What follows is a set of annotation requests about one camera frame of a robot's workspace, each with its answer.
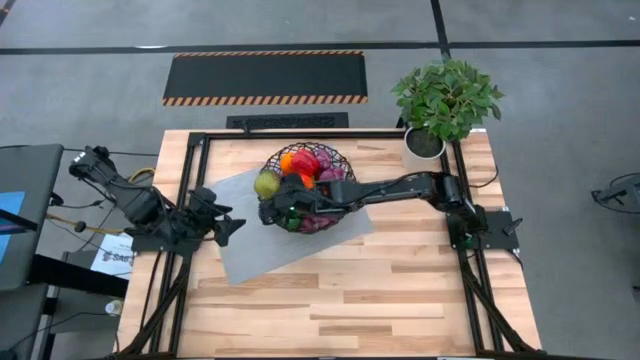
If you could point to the grey desk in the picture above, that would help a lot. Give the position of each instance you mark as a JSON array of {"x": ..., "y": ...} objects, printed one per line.
[{"x": 27, "y": 215}]

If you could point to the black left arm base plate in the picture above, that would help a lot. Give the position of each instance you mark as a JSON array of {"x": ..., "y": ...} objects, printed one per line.
[{"x": 165, "y": 245}]

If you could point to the purple grape bunch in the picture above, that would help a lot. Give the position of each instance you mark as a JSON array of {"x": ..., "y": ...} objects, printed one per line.
[{"x": 330, "y": 167}]

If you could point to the blue screen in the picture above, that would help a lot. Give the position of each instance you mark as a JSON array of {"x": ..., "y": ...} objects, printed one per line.
[{"x": 9, "y": 210}]

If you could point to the clear plastic bottle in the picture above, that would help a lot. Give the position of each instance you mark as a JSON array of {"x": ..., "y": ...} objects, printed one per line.
[{"x": 114, "y": 307}]

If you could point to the red bell pepper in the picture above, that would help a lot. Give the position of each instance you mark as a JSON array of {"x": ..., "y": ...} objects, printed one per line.
[{"x": 305, "y": 162}]

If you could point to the black aluminium table frame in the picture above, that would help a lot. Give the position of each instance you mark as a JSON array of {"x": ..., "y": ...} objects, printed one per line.
[{"x": 197, "y": 165}]

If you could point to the green pear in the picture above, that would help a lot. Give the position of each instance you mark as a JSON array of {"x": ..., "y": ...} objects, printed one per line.
[{"x": 267, "y": 184}]

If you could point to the green leafy plant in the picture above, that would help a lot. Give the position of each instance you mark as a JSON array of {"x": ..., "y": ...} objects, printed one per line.
[{"x": 445, "y": 97}]

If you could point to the black floor mat striped edges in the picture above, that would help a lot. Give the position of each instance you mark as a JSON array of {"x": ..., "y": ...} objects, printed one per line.
[{"x": 265, "y": 75}]

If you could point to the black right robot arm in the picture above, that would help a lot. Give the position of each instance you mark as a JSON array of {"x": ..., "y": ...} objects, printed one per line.
[{"x": 400, "y": 187}]

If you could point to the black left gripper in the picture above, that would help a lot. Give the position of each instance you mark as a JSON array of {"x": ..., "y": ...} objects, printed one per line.
[{"x": 207, "y": 212}]

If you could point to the orange fruit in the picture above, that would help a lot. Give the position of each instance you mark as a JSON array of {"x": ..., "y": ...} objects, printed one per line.
[{"x": 286, "y": 164}]

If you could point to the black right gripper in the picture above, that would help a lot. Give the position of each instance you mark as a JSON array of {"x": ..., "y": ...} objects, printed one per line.
[{"x": 310, "y": 200}]

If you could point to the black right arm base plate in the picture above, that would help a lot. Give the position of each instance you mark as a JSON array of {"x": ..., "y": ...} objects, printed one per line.
[{"x": 500, "y": 235}]

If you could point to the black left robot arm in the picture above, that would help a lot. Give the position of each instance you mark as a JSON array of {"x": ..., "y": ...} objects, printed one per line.
[{"x": 130, "y": 200}]

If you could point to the white plant pot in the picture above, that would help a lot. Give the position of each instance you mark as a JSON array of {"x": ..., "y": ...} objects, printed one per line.
[{"x": 424, "y": 145}]

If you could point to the black desk base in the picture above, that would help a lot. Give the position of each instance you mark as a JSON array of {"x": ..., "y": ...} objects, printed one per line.
[{"x": 75, "y": 277}]

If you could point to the white printed paper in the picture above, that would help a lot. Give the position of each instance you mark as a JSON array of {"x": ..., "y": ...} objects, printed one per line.
[{"x": 115, "y": 257}]

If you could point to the black perforated floor strip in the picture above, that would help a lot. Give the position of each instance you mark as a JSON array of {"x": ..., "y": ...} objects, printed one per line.
[{"x": 287, "y": 120}]

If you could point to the grey placemat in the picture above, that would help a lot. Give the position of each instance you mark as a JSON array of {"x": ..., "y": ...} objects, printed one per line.
[{"x": 260, "y": 250}]

